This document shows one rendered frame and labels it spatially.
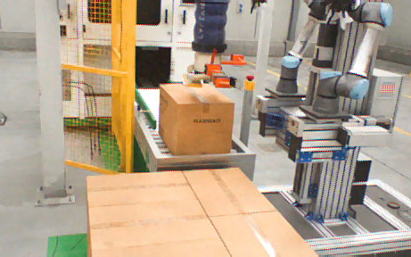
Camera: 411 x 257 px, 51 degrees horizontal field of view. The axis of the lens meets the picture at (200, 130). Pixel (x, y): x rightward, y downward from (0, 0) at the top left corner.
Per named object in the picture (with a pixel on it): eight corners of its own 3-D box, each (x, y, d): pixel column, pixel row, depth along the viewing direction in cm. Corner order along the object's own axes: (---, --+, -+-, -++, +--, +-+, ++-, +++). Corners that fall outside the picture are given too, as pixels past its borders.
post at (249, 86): (233, 192, 375) (244, 79, 344) (240, 191, 377) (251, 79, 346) (235, 194, 369) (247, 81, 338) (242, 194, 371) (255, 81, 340)
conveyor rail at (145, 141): (119, 99, 495) (119, 83, 490) (124, 99, 497) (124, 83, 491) (154, 185, 286) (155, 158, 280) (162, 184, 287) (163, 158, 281)
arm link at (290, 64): (278, 77, 288) (281, 57, 283) (280, 74, 300) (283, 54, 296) (297, 79, 285) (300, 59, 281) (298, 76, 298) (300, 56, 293)
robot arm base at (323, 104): (329, 106, 259) (332, 91, 256) (343, 113, 245) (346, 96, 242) (307, 107, 255) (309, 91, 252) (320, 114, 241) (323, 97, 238)
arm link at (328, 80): (323, 90, 255) (326, 68, 251) (344, 95, 246) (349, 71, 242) (313, 93, 247) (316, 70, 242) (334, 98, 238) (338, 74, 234)
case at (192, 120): (157, 132, 344) (159, 84, 332) (204, 130, 356) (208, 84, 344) (175, 161, 290) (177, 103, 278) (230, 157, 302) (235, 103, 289)
